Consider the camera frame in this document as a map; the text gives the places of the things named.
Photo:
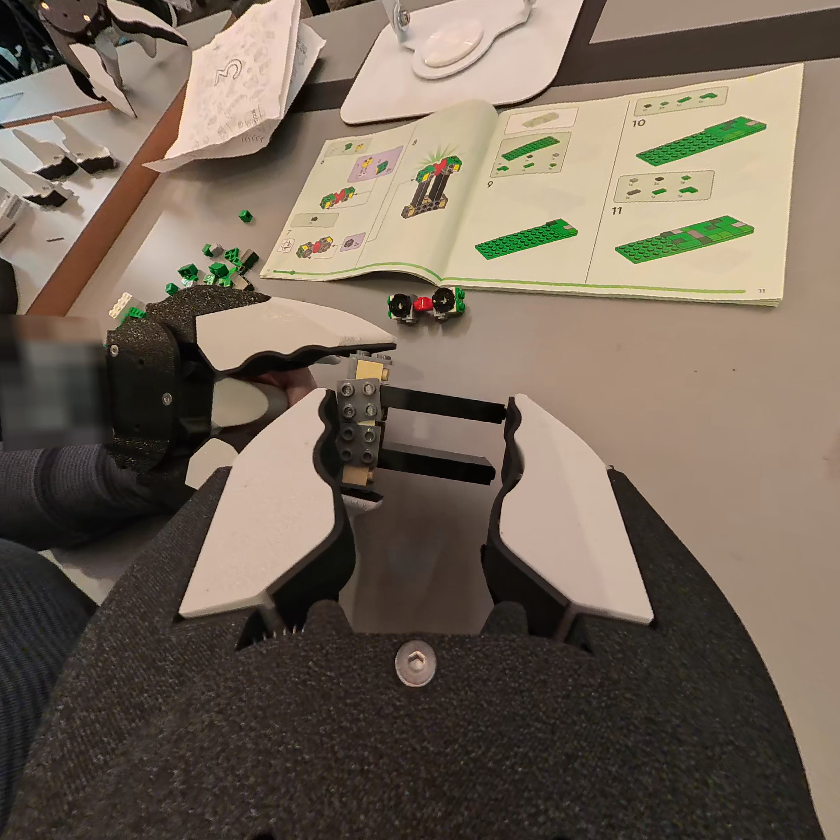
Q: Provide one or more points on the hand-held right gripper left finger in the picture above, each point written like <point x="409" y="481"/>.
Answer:
<point x="262" y="518"/>

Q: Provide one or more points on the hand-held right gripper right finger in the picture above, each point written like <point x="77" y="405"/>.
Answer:
<point x="571" y="525"/>

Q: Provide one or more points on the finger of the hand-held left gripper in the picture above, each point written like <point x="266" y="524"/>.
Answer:
<point x="282" y="328"/>
<point x="210" y="463"/>

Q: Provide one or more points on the black and tan brick assembly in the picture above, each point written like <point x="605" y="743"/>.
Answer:
<point x="358" y="446"/>

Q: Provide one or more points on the small red green brick assembly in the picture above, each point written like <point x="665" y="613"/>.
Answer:
<point x="426" y="303"/>

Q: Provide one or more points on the grey desk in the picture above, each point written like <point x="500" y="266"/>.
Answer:
<point x="590" y="394"/>

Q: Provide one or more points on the person's left hand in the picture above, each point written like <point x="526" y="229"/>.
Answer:
<point x="295" y="384"/>

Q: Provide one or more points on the green brick plate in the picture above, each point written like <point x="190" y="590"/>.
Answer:
<point x="134" y="313"/>

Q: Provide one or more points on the white long brick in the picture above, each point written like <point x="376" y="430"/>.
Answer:
<point x="123" y="303"/>

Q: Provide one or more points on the pile of green bricks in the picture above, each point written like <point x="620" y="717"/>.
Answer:
<point x="220" y="269"/>

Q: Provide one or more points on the folded white paper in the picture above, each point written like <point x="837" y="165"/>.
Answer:
<point x="243" y="85"/>

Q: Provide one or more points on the green instruction booklet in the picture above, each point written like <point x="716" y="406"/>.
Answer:
<point x="558" y="197"/>

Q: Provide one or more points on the white tablet stand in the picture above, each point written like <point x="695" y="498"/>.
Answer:
<point x="525" y="65"/>

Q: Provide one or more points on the spare black and white gripper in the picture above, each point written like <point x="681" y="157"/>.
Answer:
<point x="62" y="16"/>

